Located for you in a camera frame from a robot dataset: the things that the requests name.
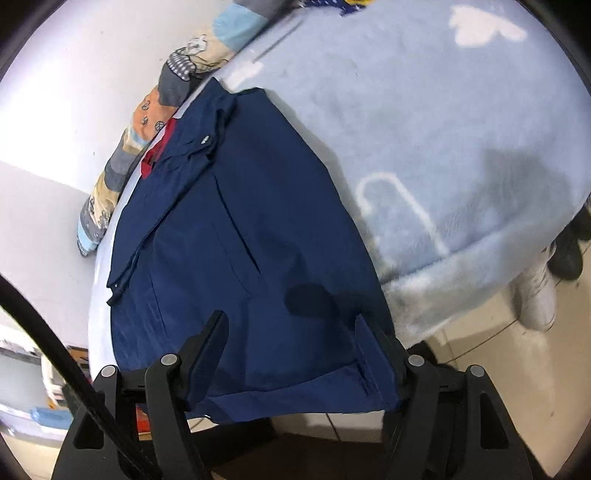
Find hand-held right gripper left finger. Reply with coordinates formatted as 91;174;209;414
51;310;230;480

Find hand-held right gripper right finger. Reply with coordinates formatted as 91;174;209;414
355;314;546;480

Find navy blue pants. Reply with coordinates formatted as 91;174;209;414
106;76;402;423

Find small blue object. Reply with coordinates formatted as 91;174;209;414
30;406;70;426

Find white shoe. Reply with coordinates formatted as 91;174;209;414
516;244;560;332

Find black shoe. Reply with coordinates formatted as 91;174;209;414
547;215;591;281

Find light blue cloud-print blanket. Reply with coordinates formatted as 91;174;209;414
87;0;591;384

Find patchwork quilt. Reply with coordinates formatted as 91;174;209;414
76;0;287;258

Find navy star-print cloth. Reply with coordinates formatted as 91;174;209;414
295;0;376;16

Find black cable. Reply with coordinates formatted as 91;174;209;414
0;272;155;480

